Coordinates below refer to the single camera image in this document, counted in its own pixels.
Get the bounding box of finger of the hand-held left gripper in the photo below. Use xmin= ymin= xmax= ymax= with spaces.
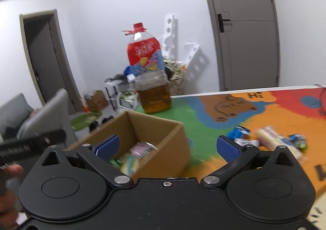
xmin=33 ymin=129 xmax=67 ymax=152

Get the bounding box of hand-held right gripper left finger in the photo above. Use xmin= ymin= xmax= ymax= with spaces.
xmin=28 ymin=134 xmax=134 ymax=190

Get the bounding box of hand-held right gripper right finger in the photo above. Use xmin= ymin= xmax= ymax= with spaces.
xmin=201 ymin=135 xmax=304 ymax=190

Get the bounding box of small green snack packet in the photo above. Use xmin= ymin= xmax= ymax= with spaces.
xmin=109 ymin=159 xmax=123 ymax=170

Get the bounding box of blue snack packet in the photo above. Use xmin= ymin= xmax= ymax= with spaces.
xmin=227 ymin=125 xmax=250 ymax=139

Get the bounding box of white snack packet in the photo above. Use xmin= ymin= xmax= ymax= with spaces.
xmin=234 ymin=137 xmax=260 ymax=147

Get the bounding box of teal cracker packet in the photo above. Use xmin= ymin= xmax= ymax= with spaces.
xmin=121 ymin=155 xmax=141 ymax=177

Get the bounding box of purple snack packet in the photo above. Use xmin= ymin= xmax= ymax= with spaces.
xmin=131 ymin=142 xmax=158 ymax=161

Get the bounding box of long white bread packet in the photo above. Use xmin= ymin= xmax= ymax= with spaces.
xmin=255 ymin=125 xmax=307 ymax=163

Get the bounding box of cardboard box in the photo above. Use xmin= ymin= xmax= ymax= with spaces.
xmin=64 ymin=110 xmax=191 ymax=178

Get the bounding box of blue-green candy packet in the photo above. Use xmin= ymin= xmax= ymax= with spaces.
xmin=288 ymin=134 xmax=308 ymax=149

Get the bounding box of person's left hand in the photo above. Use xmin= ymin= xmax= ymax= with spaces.
xmin=0 ymin=164 xmax=25 ymax=230

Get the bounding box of grey chair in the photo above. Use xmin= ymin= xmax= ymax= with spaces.
xmin=17 ymin=88 xmax=78 ymax=144

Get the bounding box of grey sofa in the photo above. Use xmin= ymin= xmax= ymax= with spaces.
xmin=0 ymin=92 xmax=34 ymax=142

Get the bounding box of colourful cartoon table mat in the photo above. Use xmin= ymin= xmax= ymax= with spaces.
xmin=135 ymin=85 xmax=326 ymax=230

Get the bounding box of small brown floor box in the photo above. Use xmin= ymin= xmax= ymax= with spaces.
xmin=84 ymin=90 xmax=108 ymax=112

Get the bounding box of black shoe rack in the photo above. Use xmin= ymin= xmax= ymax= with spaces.
xmin=104 ymin=75 xmax=140 ymax=111

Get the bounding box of dark doorway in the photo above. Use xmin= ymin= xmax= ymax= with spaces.
xmin=20 ymin=10 xmax=77 ymax=114

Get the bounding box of large oil bottle red label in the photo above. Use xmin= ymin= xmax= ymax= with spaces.
xmin=122 ymin=22 xmax=172 ymax=115

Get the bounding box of panda print bag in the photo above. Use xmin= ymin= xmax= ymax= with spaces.
xmin=163 ymin=59 xmax=187 ymax=85

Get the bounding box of short white perforated rack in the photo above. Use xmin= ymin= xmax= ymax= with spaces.
xmin=183 ymin=43 xmax=201 ymax=68

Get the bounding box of grey door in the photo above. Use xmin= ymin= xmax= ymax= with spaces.
xmin=199 ymin=0 xmax=280 ymax=92

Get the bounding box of tall white perforated rack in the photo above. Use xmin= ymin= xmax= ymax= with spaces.
xmin=159 ymin=13 xmax=177 ymax=58

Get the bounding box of black door handle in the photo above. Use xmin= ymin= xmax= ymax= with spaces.
xmin=217 ymin=12 xmax=231 ymax=33

